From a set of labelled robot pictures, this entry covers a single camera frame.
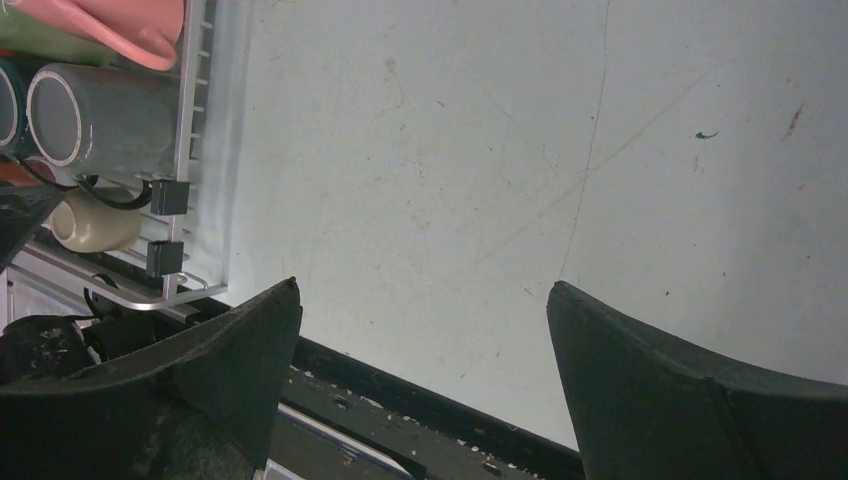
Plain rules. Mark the metal wire dish rack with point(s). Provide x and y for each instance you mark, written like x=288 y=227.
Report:
x=165 y=270

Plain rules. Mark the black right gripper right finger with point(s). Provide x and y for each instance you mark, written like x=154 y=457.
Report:
x=646 y=404

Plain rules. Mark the dark grey mug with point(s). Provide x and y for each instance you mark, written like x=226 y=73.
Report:
x=98 y=121

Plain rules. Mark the small beige cup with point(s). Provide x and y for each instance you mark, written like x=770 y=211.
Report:
x=83 y=224

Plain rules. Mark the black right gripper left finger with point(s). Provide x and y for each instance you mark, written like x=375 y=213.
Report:
x=62 y=418

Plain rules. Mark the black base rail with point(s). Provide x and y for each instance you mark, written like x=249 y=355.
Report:
x=397 y=424

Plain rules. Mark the light green mug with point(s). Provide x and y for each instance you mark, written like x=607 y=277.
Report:
x=24 y=36

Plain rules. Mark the orange mug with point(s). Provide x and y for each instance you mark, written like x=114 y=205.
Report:
x=12 y=174

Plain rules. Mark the pink mug white inside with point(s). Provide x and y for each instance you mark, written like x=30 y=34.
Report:
x=144 y=31

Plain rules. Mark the dark teal mug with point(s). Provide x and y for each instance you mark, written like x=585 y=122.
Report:
x=16 y=76

